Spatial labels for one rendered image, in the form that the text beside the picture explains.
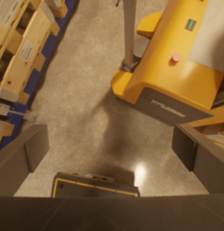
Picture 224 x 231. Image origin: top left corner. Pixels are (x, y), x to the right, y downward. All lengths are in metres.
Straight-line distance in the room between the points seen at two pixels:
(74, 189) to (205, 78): 1.18
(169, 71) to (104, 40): 1.24
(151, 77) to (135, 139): 0.93
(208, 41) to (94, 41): 1.29
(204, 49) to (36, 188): 1.83
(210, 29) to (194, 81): 0.27
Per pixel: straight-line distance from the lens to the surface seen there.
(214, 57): 0.93
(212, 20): 1.03
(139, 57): 1.35
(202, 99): 0.84
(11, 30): 1.36
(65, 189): 1.47
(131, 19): 0.89
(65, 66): 1.92
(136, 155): 1.65
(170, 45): 0.89
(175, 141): 0.17
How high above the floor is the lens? 1.64
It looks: 81 degrees down
